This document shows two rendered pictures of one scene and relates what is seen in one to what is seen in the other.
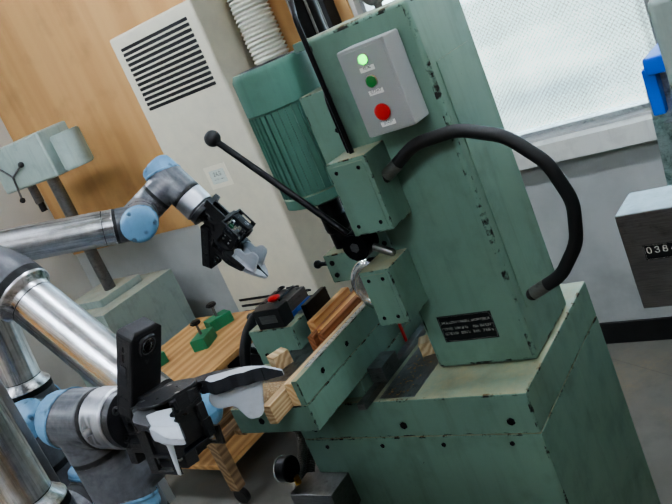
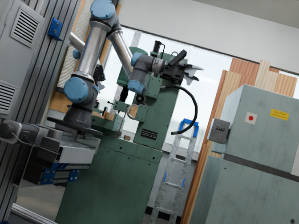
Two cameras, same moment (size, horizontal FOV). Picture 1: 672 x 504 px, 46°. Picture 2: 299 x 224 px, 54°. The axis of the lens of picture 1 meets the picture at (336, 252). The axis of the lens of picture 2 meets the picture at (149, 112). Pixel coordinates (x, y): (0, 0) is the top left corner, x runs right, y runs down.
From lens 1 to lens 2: 1.36 m
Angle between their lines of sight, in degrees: 41
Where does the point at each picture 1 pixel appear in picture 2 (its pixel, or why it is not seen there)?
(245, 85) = (135, 49)
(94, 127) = not seen: outside the picture
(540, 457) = (154, 171)
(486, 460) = (138, 167)
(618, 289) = not seen: hidden behind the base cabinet
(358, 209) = (151, 89)
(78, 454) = (143, 66)
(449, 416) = (137, 150)
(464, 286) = (155, 124)
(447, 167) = (172, 95)
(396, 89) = not seen: hidden behind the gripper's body
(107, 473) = (144, 75)
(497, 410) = (151, 154)
